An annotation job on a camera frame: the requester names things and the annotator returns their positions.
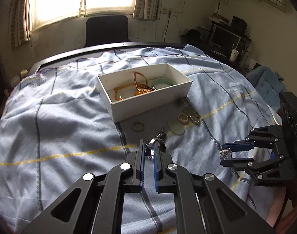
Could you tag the white vivo cardboard box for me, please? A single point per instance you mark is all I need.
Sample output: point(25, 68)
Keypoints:
point(129, 92)

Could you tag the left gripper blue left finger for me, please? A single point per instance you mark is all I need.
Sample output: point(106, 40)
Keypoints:
point(93, 204)

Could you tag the blue folded cloth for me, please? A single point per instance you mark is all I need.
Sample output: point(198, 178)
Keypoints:
point(268, 84)

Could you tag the blue checkered bed sheet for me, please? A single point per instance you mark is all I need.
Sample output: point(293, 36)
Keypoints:
point(55, 127)

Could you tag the black office chair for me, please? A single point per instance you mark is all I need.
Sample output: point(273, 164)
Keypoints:
point(106, 30)

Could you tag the black computer monitor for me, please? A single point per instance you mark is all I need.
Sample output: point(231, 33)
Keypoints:
point(223, 39)

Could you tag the silver metal wristwatch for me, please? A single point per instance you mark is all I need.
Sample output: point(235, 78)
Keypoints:
point(225, 153)

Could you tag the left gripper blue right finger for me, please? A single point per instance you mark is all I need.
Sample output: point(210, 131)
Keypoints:
point(203, 204)

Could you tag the black bed frame edge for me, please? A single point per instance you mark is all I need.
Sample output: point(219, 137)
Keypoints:
point(96, 51)

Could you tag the bright curtained window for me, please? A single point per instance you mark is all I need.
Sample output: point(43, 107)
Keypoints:
point(27, 16)

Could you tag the green jade bangle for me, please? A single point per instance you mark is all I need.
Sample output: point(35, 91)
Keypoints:
point(162, 83)

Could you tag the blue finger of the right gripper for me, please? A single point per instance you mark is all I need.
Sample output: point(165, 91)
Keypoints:
point(237, 163)
point(238, 146)

